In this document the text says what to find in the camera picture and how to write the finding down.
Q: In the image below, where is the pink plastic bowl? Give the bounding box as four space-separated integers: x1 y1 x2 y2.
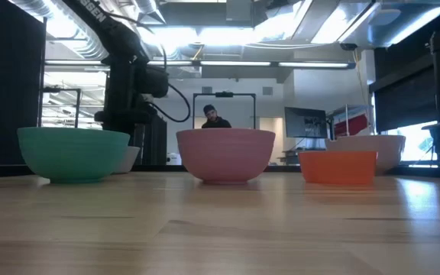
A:
176 128 277 185

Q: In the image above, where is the small orange bowl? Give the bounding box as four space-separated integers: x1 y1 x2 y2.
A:
298 150 379 186

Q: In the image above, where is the green plastic bowl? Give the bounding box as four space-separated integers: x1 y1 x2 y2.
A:
16 126 131 183

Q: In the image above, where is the person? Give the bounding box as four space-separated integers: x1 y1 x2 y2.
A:
201 104 233 129

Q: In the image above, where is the row of black partitions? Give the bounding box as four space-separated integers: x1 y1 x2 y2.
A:
130 112 168 166

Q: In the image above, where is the long ceiling light bar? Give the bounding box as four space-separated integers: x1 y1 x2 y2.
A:
44 59 357 70

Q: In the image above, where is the dark computer monitor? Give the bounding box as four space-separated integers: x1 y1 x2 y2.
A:
283 106 328 139

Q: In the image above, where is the small white bowl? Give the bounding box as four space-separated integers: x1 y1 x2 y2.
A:
112 145 141 175

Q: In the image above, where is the red and white banner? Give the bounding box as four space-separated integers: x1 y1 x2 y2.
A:
326 104 370 138

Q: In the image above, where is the large white bowl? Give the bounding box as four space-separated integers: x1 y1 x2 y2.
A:
325 134 407 176

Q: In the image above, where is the black window blind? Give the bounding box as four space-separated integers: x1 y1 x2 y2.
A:
368 49 440 134

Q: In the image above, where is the large black partition panel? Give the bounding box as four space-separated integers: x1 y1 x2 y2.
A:
0 0 47 166

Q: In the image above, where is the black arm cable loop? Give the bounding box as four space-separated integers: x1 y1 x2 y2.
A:
143 82 192 124

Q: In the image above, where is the small black gantry frame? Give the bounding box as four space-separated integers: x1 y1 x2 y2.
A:
42 86 83 129

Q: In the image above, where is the silver ventilation duct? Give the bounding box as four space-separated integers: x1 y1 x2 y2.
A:
8 0 110 61

